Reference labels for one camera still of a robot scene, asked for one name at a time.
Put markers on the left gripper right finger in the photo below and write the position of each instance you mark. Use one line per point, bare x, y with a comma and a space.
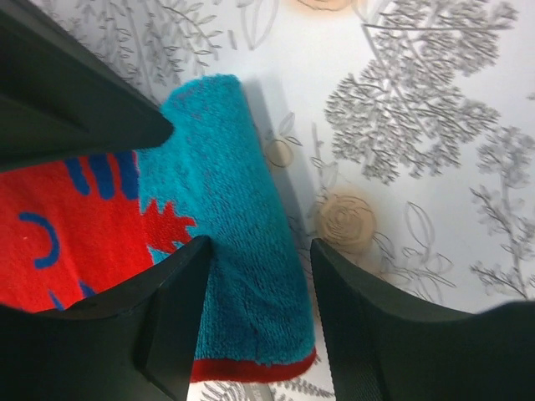
385, 344

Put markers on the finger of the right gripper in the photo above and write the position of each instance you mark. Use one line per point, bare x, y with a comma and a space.
58, 100

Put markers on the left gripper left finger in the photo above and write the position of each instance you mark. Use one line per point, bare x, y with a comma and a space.
135, 341

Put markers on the red blue towel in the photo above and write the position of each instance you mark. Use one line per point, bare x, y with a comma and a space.
74, 228

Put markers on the floral table mat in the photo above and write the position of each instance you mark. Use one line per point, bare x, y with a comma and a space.
401, 131

